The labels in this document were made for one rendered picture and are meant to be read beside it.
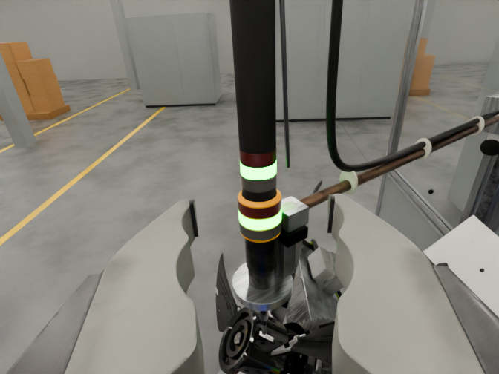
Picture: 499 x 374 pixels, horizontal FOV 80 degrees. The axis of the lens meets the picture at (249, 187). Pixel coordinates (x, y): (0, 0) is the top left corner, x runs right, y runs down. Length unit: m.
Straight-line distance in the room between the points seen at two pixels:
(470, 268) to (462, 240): 0.07
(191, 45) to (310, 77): 2.93
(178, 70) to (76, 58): 7.47
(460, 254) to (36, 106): 8.41
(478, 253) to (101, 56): 13.79
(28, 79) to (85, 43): 6.07
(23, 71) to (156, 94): 2.75
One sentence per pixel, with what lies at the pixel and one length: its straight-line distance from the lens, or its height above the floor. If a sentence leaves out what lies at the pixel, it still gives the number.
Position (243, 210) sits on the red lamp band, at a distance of 0.29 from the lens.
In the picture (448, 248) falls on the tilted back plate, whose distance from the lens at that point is 0.75.
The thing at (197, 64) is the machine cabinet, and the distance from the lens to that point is 7.49.
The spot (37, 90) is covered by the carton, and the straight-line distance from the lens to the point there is 8.47.
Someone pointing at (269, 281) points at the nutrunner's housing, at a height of 1.48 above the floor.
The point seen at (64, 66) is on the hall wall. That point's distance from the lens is 14.85.
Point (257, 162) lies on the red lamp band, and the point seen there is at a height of 1.62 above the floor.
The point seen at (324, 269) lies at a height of 1.16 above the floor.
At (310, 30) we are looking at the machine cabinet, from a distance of 5.76.
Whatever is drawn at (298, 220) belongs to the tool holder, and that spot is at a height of 1.54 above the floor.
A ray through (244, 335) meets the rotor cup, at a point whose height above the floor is 1.24.
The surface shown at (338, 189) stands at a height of 1.55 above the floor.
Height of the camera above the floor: 1.73
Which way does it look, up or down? 29 degrees down
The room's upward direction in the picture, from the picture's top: 3 degrees counter-clockwise
